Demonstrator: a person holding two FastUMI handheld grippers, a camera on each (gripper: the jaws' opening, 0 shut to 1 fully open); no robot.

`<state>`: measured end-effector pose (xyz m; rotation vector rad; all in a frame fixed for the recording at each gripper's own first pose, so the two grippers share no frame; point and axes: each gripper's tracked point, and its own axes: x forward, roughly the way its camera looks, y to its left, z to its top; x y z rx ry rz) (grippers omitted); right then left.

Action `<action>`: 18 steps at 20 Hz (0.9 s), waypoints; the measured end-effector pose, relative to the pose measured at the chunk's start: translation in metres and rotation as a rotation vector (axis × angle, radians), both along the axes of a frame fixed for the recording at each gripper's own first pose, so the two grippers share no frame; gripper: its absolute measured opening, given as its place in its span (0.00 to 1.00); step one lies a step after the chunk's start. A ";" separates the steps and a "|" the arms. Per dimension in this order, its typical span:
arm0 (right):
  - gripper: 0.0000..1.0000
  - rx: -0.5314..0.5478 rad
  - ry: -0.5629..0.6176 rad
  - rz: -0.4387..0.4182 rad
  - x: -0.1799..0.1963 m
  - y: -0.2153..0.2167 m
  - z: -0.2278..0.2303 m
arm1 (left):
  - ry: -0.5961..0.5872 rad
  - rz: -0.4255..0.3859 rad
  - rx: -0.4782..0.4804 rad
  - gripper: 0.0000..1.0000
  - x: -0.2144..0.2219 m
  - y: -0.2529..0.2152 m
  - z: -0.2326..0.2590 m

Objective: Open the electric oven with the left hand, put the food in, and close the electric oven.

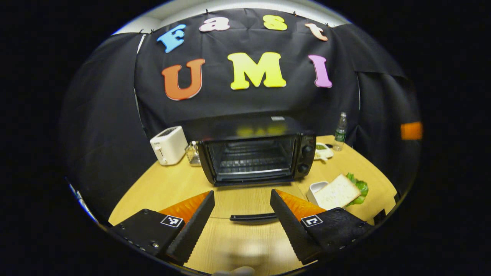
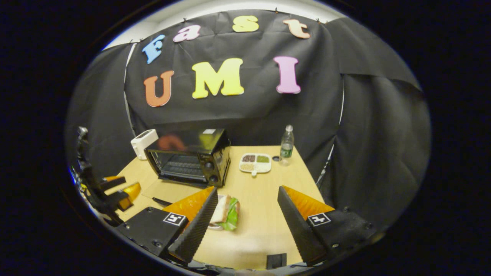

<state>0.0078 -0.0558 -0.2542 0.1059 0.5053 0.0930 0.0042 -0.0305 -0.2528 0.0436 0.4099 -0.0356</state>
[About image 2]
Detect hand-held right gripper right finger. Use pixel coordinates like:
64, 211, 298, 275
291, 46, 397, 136
277, 186, 378, 266

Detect white divided plate with beans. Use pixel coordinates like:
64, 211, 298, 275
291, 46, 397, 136
239, 153, 272, 176

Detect white toaster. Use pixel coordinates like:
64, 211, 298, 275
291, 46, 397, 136
131, 129, 159, 160

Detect black table edge bracket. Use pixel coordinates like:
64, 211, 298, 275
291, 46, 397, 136
266, 253, 287, 270

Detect sandwich with green lettuce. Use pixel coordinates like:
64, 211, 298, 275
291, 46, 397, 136
209, 194, 241, 232

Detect clear plastic water bottle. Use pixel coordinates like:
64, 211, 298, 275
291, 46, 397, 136
279, 125, 295, 166

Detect black electric oven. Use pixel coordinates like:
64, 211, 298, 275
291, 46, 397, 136
143, 128, 232, 207

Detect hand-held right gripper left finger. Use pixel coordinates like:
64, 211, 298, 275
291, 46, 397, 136
115, 187, 219, 264

